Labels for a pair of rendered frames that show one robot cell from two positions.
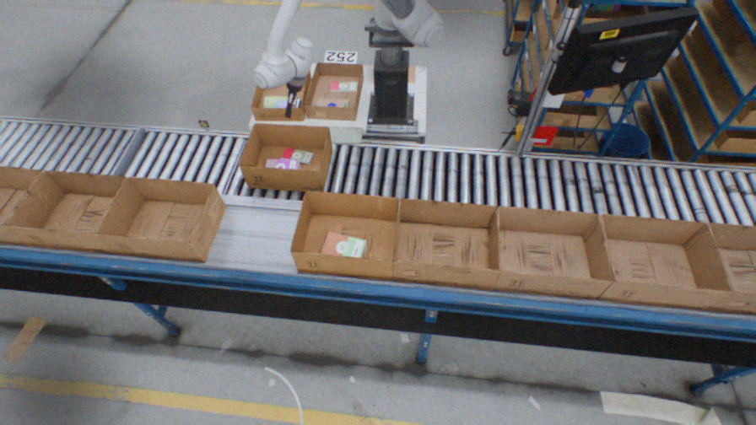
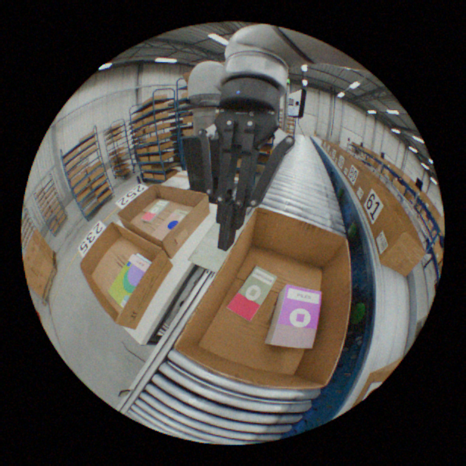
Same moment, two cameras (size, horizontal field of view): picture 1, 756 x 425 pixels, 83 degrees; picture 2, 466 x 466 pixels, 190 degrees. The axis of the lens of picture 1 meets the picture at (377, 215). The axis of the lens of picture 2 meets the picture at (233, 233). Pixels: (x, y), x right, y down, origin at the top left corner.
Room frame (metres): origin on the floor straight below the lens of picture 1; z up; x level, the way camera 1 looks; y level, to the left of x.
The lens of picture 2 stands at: (1.56, 0.55, 1.16)
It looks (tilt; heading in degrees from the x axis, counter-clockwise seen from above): 47 degrees down; 287
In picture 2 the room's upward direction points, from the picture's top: straight up
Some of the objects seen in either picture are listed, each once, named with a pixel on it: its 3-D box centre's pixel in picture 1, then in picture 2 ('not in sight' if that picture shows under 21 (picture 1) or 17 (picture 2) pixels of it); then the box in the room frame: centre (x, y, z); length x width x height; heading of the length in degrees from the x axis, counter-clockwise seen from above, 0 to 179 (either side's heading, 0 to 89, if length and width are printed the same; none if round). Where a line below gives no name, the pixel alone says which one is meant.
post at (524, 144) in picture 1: (538, 98); (283, 128); (1.52, -0.76, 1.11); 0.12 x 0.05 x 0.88; 81
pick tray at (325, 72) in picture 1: (335, 90); (158, 212); (2.01, 0.21, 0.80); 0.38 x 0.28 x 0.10; 172
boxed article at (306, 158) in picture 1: (298, 156); (253, 292); (1.55, 0.41, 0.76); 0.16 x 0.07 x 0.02; 73
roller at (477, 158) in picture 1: (478, 193); (306, 182); (1.28, -0.51, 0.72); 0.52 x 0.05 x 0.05; 171
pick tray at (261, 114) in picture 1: (283, 92); (115, 266); (2.02, 0.52, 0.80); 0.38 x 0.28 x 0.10; 176
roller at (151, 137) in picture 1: (135, 166); not in sight; (1.56, 1.29, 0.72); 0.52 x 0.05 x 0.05; 171
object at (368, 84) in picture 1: (342, 96); (163, 217); (2.04, 0.18, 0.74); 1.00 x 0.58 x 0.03; 84
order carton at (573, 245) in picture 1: (545, 252); (355, 170); (0.80, -0.65, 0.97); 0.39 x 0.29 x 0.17; 81
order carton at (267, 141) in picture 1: (288, 157); (282, 299); (1.48, 0.44, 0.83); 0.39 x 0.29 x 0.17; 82
